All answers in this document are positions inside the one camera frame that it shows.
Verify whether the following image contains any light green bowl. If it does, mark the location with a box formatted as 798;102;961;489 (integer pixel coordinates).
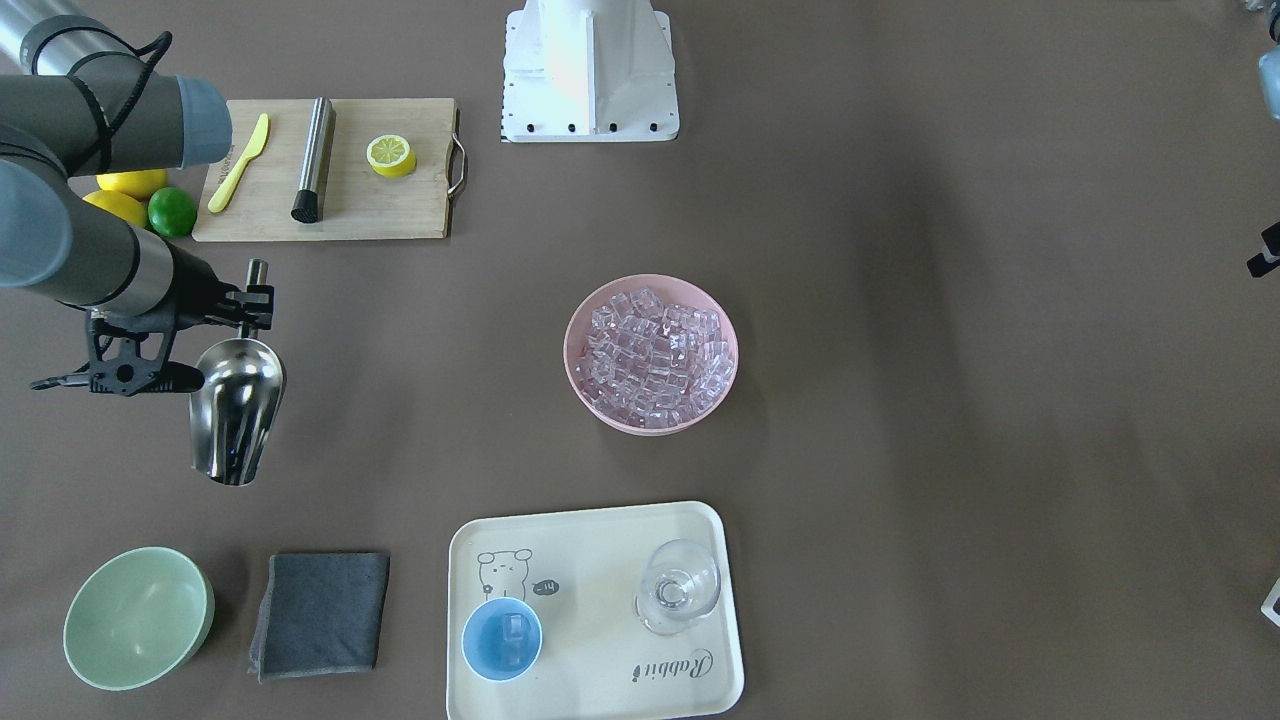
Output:
61;546;215;692

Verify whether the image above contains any lower whole yellow lemon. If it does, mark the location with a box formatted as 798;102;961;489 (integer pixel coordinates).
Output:
82;190;150;229

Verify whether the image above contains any yellow plastic knife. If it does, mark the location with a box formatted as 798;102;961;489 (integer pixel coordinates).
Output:
206;113;271;214

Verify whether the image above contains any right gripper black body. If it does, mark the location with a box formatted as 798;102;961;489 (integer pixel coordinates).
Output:
29;245;251;397

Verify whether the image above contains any clear ice cube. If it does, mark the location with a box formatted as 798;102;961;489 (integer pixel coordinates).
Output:
499;612;532;647
495;639;538;674

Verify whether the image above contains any half lemon slice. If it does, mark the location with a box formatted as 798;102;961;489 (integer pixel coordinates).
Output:
365;135;417;178

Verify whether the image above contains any stainless steel ice scoop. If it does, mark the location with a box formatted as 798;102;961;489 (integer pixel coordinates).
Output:
189;259;287;487

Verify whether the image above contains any grey folded cloth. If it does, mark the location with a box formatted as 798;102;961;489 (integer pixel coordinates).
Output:
250;552;390;683

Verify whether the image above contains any pile of clear ice cubes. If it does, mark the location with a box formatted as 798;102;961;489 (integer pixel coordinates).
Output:
575;286;736;429

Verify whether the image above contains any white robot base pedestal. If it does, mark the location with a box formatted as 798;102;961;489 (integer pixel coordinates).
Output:
500;1;681;143

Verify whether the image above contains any cream serving tray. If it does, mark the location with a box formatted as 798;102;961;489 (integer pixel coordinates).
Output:
445;501;746;719

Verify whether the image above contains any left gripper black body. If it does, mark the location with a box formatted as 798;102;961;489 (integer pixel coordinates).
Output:
1245;222;1280;278

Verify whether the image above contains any green lime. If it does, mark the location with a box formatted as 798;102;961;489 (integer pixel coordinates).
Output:
147;186;198;240

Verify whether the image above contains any steel muddler black tip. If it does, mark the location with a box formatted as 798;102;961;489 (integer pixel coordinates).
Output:
291;97;337;224

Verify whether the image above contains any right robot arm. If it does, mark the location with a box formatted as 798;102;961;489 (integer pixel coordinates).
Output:
1;1;274;397

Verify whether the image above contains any upper whole yellow lemon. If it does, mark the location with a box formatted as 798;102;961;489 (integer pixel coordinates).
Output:
95;168;169;202

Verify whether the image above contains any pink bowl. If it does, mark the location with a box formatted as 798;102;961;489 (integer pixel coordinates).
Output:
563;274;740;437

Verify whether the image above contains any bamboo cutting board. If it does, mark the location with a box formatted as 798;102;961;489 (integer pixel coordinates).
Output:
193;97;466;243

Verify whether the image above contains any clear wine glass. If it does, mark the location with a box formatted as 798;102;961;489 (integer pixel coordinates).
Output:
634;539;723;635

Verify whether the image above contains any whole yellow lemon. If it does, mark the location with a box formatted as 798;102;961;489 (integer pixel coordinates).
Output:
95;168;169;202
82;190;150;229

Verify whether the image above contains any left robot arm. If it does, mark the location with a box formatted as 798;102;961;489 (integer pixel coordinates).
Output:
1245;1;1279;278

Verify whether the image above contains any light blue cup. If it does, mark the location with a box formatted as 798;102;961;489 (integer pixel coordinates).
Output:
462;597;543;682

